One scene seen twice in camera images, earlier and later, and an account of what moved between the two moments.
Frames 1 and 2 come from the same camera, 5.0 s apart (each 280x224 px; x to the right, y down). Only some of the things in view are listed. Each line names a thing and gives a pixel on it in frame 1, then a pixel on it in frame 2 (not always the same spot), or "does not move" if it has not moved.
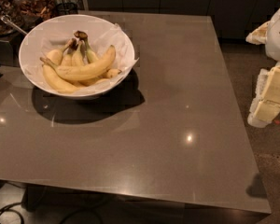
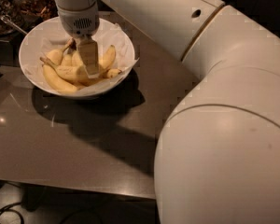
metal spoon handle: (8, 20) does not move
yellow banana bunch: (75, 65) does not move
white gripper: (278, 35) -> (78, 22)
